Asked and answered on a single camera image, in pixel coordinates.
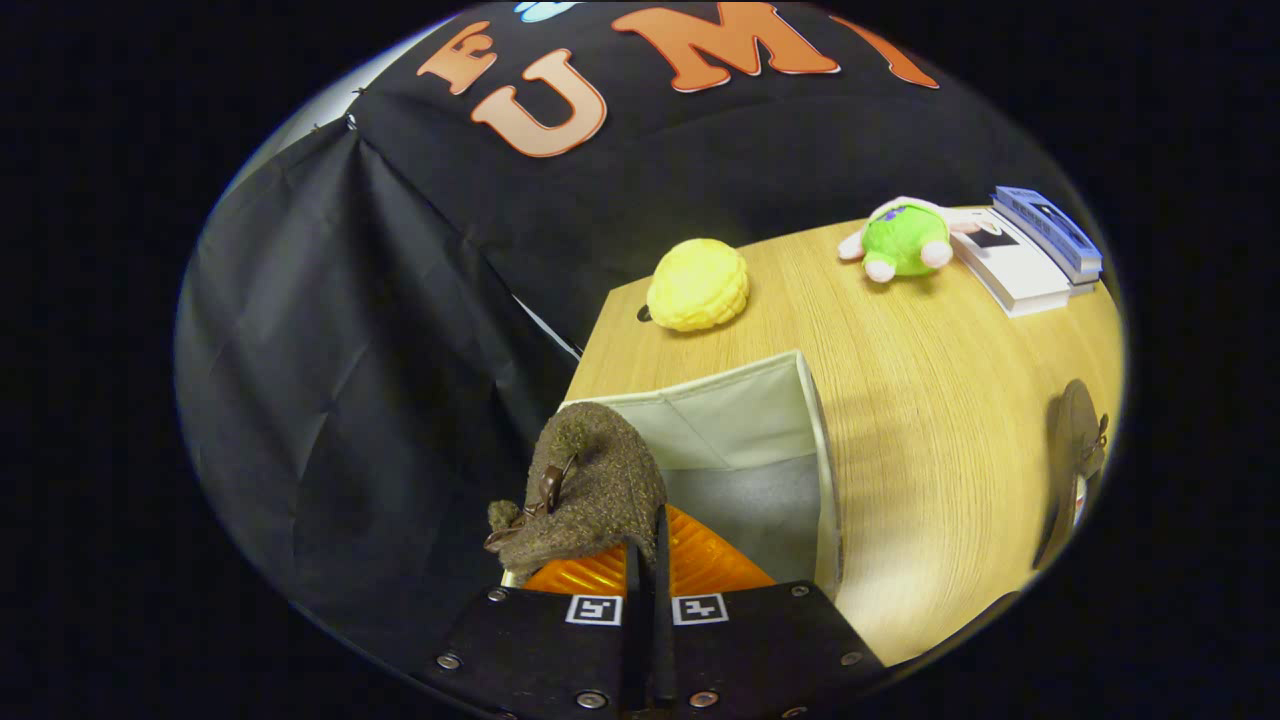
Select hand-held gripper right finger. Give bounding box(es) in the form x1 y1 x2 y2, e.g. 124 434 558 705
655 503 886 717

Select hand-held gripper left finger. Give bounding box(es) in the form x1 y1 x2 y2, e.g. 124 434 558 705
425 545 641 717

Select brown fuzzy shoe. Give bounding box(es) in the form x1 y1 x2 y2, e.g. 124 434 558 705
1033 379 1111 571
485 400 669 581

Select grey fabric storage box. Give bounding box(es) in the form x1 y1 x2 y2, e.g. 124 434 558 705
500 350 843 601

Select yellow textured bun toy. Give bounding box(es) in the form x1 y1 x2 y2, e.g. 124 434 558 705
646 238 751 333

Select black backdrop cloth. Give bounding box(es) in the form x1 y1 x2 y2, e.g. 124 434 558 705
175 0 1101 651

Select green plush toy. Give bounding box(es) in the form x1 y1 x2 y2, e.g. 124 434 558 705
838 197 983 284

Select white book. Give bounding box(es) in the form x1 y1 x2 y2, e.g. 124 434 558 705
950 208 1073 319

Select blue book with figure cover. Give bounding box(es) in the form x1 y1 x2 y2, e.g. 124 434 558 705
992 186 1104 286

